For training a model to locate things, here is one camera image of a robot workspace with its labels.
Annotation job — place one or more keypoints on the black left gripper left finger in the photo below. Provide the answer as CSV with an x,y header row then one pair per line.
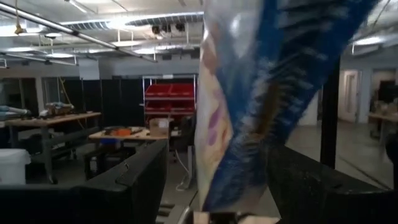
x,y
124,199

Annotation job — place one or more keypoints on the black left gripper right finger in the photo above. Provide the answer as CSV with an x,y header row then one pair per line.
x,y
317,199

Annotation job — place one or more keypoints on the blue cereal box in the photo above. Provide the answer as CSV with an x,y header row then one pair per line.
x,y
264,77

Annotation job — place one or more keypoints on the low wooden table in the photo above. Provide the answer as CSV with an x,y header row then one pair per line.
x,y
124,134

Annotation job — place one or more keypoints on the cardboard box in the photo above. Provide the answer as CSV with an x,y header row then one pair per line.
x,y
159,127

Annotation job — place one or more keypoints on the black pillar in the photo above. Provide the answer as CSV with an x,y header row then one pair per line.
x,y
330,118

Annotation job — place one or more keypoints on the wooden workbench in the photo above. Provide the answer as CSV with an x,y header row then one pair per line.
x,y
53,119

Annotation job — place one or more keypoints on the white door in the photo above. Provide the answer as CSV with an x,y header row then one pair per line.
x,y
349,95

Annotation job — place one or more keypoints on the shelf with red bins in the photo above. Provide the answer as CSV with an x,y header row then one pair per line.
x,y
169,96

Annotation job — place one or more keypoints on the white plastic bin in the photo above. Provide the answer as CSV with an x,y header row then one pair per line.
x,y
12,166

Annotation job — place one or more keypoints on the grey ceiling pipe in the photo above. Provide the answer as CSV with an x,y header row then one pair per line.
x,y
62,29

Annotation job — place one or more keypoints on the silver ceiling duct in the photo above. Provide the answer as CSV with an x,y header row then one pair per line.
x,y
164,18

